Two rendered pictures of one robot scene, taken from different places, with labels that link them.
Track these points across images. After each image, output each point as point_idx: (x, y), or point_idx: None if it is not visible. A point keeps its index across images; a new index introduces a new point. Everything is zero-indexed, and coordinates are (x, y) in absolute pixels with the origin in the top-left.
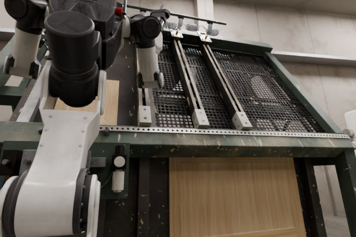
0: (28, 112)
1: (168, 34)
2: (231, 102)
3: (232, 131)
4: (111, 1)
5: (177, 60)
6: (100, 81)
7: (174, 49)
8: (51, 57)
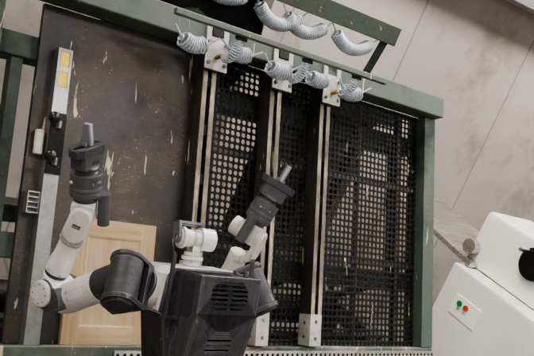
0: (36, 323)
1: (265, 63)
2: (311, 293)
3: (292, 354)
4: (242, 347)
5: (261, 160)
6: None
7: (263, 115)
8: (52, 171)
